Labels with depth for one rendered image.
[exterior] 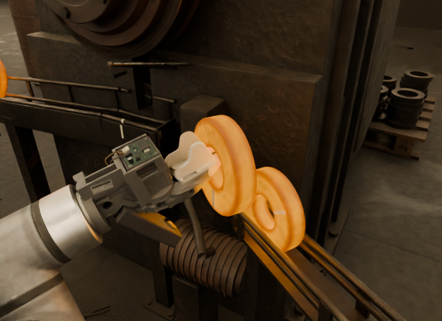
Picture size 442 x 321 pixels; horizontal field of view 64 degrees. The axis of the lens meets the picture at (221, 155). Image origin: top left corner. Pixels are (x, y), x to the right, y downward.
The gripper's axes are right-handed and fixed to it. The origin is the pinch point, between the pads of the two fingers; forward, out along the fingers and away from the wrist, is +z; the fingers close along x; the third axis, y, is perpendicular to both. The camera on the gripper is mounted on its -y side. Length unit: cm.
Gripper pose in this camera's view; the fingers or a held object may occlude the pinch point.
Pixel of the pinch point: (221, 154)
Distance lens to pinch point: 54.3
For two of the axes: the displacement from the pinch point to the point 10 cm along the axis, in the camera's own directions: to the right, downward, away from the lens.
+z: 8.6, -4.6, 2.4
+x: -4.5, -4.5, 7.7
